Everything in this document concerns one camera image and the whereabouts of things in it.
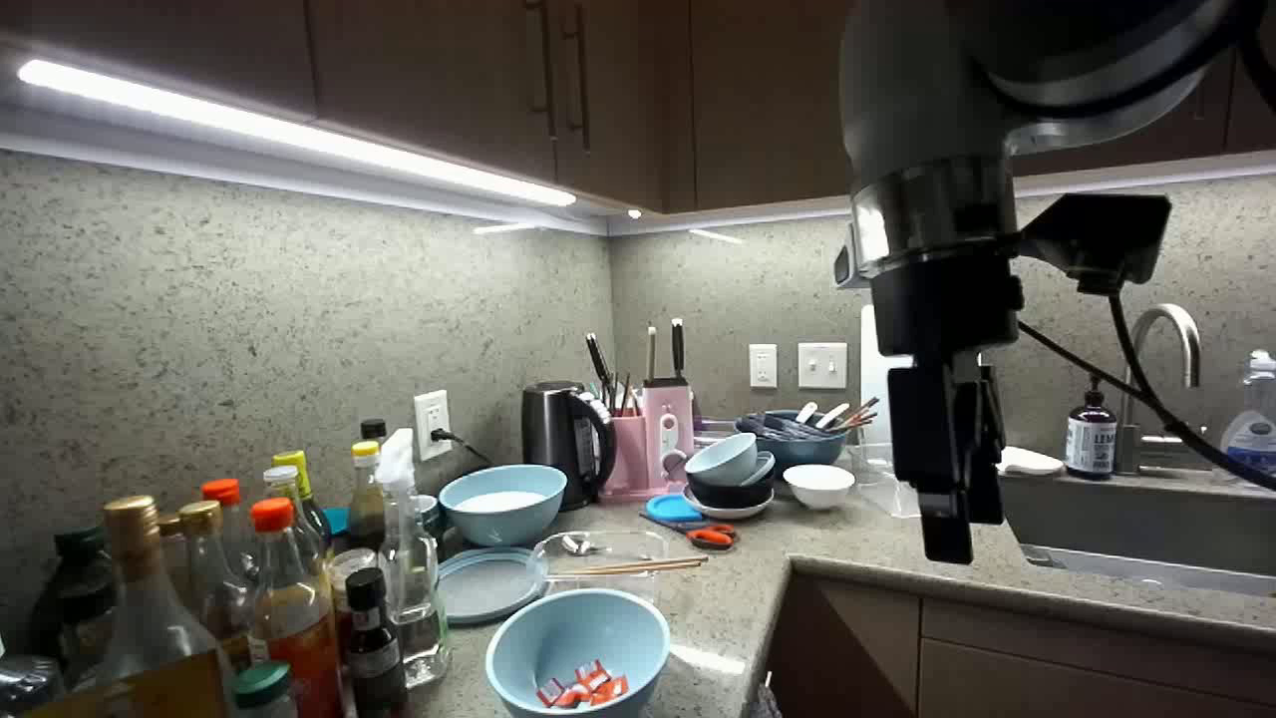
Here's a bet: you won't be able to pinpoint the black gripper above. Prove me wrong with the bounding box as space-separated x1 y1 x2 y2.
867 247 1027 567

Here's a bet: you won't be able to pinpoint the wooden chopstick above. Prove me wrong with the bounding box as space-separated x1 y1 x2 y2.
582 558 703 578
570 554 709 575

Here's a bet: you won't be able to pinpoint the small white bowl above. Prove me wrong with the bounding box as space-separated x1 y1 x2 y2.
776 457 862 513

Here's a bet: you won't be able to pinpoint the large dark blue bowl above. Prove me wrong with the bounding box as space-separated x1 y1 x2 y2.
733 405 853 470

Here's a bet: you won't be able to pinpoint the black bowl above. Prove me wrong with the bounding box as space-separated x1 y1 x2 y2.
689 455 782 509

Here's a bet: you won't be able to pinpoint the grey blue bowl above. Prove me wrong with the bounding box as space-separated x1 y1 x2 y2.
683 430 776 491

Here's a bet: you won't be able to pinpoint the clear glass bowl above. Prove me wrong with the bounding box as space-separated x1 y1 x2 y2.
529 521 689 588

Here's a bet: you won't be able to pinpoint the light blue ceramic bowl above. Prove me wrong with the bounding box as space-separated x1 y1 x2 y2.
483 587 675 718

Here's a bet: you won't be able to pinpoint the light blue bowl white inside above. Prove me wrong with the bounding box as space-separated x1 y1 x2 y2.
435 457 570 550

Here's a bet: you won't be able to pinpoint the white folded cloth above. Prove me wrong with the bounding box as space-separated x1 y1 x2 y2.
998 442 1069 481

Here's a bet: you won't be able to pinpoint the clear plastic container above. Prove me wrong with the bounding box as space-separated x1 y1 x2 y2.
848 442 925 521

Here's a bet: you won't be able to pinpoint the dark soap pump bottle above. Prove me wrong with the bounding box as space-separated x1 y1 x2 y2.
1059 373 1119 481

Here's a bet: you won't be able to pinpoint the brown lower cabinet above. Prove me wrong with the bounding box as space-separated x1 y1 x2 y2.
757 554 1276 718

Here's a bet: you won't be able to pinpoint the steel kitchen sink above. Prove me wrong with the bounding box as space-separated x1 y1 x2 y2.
1002 463 1276 599

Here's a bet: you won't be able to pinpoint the steel kitchen faucet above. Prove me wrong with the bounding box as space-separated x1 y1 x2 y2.
1129 297 1206 474

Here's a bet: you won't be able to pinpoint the blue flat lid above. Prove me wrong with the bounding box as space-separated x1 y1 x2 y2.
640 491 709 530

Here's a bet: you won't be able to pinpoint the blue liquid spray bottle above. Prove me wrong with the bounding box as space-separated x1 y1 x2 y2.
1217 345 1276 487

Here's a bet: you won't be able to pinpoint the pink knife block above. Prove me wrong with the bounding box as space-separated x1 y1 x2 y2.
639 380 703 491

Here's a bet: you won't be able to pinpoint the pink utensil holder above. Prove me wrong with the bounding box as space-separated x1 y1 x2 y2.
598 401 655 507

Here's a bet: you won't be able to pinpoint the orange food pieces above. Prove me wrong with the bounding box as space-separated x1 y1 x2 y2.
533 656 634 713

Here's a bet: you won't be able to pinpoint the blue round plate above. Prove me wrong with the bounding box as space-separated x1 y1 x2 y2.
435 547 552 631

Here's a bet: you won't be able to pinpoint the clear trigger spray bottle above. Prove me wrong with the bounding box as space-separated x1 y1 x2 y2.
373 426 451 693

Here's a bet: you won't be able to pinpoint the yellow cap oil bottle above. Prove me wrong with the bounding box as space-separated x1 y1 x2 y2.
348 433 390 550

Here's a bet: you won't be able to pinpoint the small dark black cap bottle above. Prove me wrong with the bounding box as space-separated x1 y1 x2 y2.
338 560 409 718

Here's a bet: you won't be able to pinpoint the yellow cap squeeze bottle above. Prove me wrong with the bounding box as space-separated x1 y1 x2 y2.
271 445 321 513

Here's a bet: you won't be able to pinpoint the white cap bottle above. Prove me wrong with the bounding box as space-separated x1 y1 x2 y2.
257 463 332 560

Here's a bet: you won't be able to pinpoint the orange cap sauce bottle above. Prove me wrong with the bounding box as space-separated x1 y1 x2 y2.
245 493 348 718

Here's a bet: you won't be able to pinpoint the brown wooden upper cabinets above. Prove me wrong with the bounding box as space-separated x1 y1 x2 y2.
0 0 1276 215

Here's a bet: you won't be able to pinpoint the green lid jar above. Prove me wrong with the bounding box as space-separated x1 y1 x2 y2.
225 656 301 718

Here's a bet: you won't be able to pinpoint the red cap bottle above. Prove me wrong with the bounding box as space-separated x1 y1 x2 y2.
194 474 257 575

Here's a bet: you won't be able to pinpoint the small gold cap bottle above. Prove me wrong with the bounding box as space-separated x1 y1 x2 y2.
175 499 256 671

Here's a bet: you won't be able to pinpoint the under cabinet light strip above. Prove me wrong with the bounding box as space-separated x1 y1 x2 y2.
13 53 582 209

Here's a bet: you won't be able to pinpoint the tall gold cap bottle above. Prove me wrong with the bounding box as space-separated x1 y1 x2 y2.
73 491 236 718

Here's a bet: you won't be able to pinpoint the dark green cap bottle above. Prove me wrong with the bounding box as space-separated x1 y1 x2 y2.
23 521 122 685

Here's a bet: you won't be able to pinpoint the wooden handled utensil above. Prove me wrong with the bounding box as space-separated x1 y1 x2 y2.
833 396 886 433

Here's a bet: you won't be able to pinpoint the wide white switch plate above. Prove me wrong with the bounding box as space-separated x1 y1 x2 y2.
792 338 853 396

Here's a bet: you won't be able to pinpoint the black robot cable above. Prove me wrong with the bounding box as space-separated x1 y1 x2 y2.
1011 284 1276 493

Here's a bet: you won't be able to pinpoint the narrow white switch plate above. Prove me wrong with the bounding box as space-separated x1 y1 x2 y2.
745 338 782 396

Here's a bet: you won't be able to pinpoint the black plug with cord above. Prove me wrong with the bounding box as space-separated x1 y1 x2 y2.
428 426 498 470

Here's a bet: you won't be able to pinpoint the white wall outlet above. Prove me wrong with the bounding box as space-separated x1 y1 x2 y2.
409 388 454 467

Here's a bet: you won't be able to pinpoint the dark cabinet door handle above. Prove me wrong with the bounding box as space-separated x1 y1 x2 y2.
566 0 598 151
529 0 560 140

